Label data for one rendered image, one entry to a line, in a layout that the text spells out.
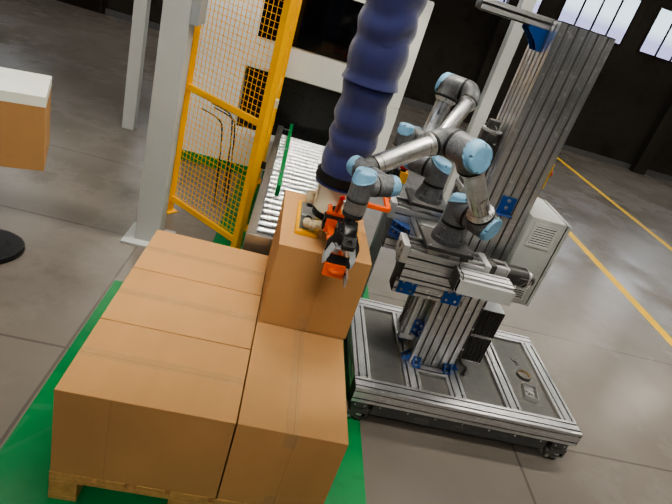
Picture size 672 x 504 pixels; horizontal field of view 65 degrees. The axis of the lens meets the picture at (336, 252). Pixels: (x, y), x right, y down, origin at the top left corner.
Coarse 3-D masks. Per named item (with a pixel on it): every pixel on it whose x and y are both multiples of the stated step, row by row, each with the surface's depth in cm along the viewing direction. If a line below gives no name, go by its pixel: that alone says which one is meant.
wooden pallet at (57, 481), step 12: (60, 480) 189; (72, 480) 189; (84, 480) 189; (96, 480) 191; (48, 492) 192; (60, 492) 192; (72, 492) 192; (132, 492) 193; (144, 492) 193; (156, 492) 193; (168, 492) 195
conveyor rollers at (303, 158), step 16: (304, 144) 478; (288, 160) 428; (304, 160) 438; (320, 160) 449; (272, 176) 387; (288, 176) 397; (304, 176) 406; (272, 192) 364; (304, 192) 375; (272, 208) 340; (272, 224) 317
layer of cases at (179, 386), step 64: (192, 256) 261; (256, 256) 279; (128, 320) 207; (192, 320) 218; (256, 320) 240; (64, 384) 172; (128, 384) 179; (192, 384) 187; (256, 384) 196; (320, 384) 206; (64, 448) 182; (128, 448) 182; (192, 448) 183; (256, 448) 183; (320, 448) 184
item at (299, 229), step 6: (300, 204) 248; (306, 204) 249; (300, 210) 242; (300, 216) 235; (306, 216) 231; (300, 222) 230; (300, 228) 226; (306, 228) 226; (300, 234) 224; (306, 234) 224; (312, 234) 225
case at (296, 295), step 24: (288, 192) 262; (288, 216) 237; (288, 240) 217; (312, 240) 223; (360, 240) 236; (288, 264) 217; (312, 264) 217; (360, 264) 218; (264, 288) 244; (288, 288) 222; (312, 288) 223; (336, 288) 223; (360, 288) 224; (264, 312) 228; (288, 312) 228; (312, 312) 229; (336, 312) 229; (336, 336) 236
